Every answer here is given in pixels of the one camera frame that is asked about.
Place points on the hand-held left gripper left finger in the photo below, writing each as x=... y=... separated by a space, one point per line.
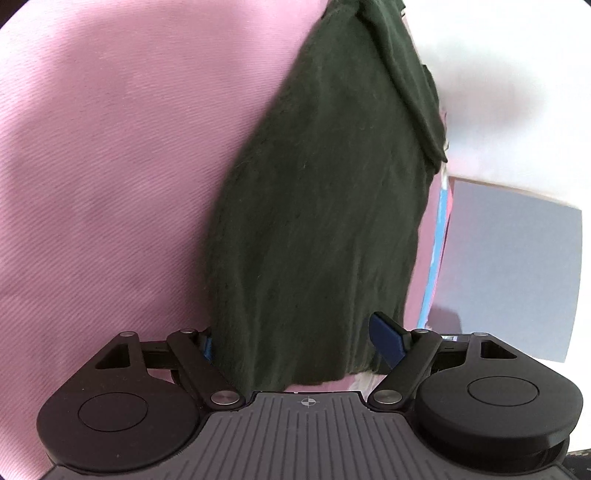
x=208 y=350

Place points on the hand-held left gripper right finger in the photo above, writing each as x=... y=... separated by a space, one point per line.
x=388 y=341

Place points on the dark knit sweater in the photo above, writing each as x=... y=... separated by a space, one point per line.
x=323 y=221

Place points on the grey rectangular panel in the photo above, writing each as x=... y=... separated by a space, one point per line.
x=512 y=272

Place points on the pink floral bed sheet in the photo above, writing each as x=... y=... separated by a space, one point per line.
x=115 y=175

